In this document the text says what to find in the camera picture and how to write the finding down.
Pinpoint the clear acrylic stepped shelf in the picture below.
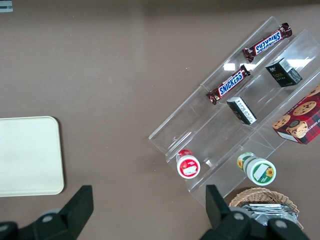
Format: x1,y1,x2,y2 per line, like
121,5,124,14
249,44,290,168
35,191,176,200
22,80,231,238
148,16,320,205

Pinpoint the aluminium foil container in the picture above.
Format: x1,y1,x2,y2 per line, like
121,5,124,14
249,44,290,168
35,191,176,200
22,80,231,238
238,203,300,227

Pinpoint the red tartan cookie box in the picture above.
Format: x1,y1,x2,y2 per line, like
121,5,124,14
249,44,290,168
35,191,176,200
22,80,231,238
271,83,320,145

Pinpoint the small grey table-edge block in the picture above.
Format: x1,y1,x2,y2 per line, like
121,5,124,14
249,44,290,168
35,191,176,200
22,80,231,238
0,0,14,13

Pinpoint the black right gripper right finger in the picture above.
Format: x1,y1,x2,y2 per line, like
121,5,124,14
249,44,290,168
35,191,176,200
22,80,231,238
199,184,268,240

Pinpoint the red lid yogurt cup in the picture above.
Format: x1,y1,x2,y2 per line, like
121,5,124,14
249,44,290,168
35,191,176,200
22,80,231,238
174,149,201,179

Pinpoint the light wicker basket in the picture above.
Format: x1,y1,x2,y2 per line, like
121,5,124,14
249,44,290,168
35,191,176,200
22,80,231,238
228,187,305,231

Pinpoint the Snickers chocolate bar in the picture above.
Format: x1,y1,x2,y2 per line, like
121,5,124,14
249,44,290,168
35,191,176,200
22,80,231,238
242,22,293,64
205,64,251,106

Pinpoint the small black carton box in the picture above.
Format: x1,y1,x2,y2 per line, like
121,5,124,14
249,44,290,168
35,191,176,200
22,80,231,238
264,57,304,88
226,96,258,125

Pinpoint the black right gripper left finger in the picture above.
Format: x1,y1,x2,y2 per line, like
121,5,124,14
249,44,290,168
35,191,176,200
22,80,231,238
14,184,95,240

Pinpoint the green lid yogurt cup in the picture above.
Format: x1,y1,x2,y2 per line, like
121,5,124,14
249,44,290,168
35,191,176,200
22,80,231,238
236,151,277,186

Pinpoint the cream plastic tray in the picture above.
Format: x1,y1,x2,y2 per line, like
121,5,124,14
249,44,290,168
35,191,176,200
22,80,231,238
0,115,65,198

